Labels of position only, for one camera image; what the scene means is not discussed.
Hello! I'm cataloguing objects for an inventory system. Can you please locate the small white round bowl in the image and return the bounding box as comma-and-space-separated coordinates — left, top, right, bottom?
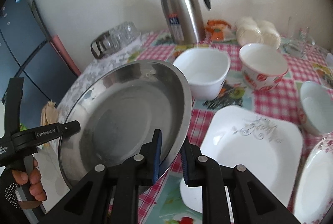
297, 81, 332, 136

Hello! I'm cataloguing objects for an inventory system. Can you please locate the clear glass mug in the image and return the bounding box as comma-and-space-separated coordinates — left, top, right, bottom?
282, 16, 316, 59

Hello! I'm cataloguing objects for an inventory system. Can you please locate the pink floral round plate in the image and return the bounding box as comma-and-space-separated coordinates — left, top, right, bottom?
293, 138, 333, 223

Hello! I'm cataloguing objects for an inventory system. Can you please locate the white square bowl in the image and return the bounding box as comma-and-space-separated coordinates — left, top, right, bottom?
173, 48, 231, 100

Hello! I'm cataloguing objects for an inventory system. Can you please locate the strawberry pattern bowl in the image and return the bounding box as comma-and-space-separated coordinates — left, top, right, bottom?
239, 43, 288, 92

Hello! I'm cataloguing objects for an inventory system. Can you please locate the orange snack packet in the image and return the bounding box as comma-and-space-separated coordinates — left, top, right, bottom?
205, 20, 233, 41

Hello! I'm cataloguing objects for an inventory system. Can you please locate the person's left hand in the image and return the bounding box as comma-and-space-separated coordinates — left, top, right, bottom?
12, 158, 47, 202

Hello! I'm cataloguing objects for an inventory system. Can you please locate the white square plate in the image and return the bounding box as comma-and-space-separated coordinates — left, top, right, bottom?
179, 105, 305, 214

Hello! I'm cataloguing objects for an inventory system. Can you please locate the stainless steel thermos jug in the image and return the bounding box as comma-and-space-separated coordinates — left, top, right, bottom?
161, 0, 211, 45

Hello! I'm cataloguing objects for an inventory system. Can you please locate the glass teapot with cups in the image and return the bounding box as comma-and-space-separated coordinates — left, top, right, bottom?
90, 21, 141, 59

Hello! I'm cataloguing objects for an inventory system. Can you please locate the bag of white buns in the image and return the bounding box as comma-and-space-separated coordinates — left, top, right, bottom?
235, 16, 281, 49

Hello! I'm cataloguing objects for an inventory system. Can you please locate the pink checkered tablecloth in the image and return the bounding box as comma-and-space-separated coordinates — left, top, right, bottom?
57, 30, 328, 223

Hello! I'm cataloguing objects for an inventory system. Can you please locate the dark blue refrigerator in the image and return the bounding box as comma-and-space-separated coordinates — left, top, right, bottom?
1, 0, 77, 128

